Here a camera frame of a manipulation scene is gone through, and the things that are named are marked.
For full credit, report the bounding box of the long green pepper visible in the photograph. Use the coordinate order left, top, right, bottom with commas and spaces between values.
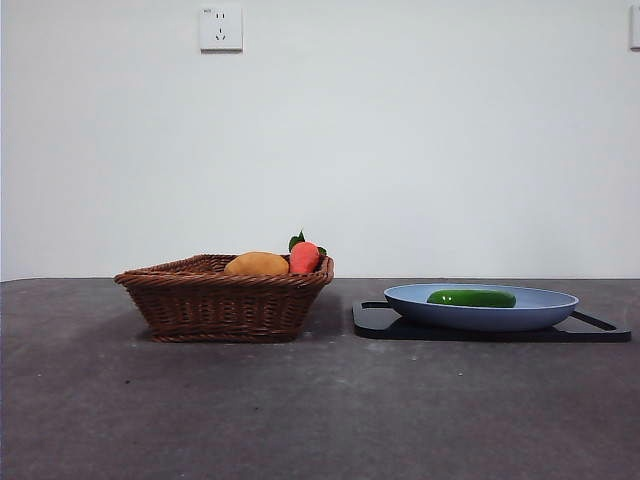
426, 288, 517, 309

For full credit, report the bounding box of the light blue round plate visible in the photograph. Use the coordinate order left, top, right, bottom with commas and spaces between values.
383, 283, 581, 333

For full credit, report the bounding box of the orange carrot with green leaves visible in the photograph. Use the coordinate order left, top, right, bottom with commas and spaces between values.
288, 228, 329, 275

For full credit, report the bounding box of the dark green rectangular tray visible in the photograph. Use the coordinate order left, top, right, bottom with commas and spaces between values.
351, 299, 633, 344

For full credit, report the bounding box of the brown wicker basket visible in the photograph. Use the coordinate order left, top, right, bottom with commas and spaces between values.
113, 253, 335, 344

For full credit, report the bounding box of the white wall power socket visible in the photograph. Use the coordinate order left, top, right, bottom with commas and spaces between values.
199, 5, 244, 54

